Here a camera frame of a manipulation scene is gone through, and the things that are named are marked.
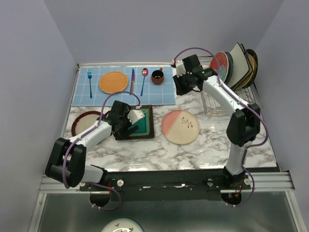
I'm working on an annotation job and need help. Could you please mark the blue grid placemat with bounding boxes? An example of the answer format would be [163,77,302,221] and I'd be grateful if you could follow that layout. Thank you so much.
[71,66,176,107]

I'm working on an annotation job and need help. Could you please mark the aluminium frame rail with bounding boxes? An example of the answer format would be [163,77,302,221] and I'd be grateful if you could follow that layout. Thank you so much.
[39,172,295,194]

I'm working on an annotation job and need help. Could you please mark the woven wicker round trivet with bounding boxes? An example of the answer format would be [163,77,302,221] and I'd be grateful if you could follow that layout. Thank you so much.
[98,71,128,94]

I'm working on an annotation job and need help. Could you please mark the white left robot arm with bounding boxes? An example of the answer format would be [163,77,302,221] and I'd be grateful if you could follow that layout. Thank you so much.
[45,101,145,191]

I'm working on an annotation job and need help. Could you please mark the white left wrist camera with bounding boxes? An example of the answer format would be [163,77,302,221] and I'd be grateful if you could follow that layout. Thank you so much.
[127,109,145,125]

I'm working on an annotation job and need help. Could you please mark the wire dish rack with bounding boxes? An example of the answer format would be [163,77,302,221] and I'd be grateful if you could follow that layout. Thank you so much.
[194,55,264,118]

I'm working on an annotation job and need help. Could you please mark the black teal square plate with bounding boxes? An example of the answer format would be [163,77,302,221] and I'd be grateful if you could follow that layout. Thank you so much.
[116,105,155,141]

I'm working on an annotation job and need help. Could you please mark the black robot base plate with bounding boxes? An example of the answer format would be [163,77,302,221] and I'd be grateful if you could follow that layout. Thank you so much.
[80,169,251,201]

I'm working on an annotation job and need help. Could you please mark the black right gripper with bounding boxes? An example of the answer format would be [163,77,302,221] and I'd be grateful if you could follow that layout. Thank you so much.
[172,72,195,96]

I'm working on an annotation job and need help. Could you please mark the beige floral round plate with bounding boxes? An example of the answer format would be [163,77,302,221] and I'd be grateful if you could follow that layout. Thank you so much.
[161,109,200,145]

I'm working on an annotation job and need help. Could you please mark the dark olive round plate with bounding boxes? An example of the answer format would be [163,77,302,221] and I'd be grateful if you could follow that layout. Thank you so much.
[240,49,258,88]

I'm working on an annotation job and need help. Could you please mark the yellow round plate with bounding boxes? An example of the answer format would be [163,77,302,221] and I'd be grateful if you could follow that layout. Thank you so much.
[239,54,255,88]

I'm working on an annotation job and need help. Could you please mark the red rimmed round plate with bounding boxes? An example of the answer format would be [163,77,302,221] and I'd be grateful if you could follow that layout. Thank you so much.
[71,111,100,136]

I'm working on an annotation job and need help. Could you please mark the orange black mug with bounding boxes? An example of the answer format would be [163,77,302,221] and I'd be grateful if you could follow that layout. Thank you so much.
[151,67,165,85]

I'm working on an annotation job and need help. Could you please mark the cream square dark-rimmed plate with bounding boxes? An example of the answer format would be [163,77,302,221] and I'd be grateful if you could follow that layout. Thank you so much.
[232,43,252,90]

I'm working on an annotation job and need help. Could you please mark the iridescent spoon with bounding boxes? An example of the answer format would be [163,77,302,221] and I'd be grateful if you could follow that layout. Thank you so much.
[140,68,149,96]

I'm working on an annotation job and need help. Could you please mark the white red rimmed plate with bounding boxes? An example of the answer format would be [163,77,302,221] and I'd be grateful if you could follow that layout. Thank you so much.
[210,51,229,82]

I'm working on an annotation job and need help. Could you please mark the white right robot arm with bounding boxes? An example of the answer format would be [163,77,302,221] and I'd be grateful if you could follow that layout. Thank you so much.
[171,55,260,189]

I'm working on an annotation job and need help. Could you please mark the iridescent knife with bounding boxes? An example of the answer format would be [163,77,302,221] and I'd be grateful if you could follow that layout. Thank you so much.
[130,68,135,94]

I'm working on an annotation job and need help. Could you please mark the white floral plate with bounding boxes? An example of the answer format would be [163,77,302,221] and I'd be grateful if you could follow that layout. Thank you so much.
[101,218,144,232]

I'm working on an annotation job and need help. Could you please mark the blue fork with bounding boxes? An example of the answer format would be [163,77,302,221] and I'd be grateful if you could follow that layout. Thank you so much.
[87,71,93,98]

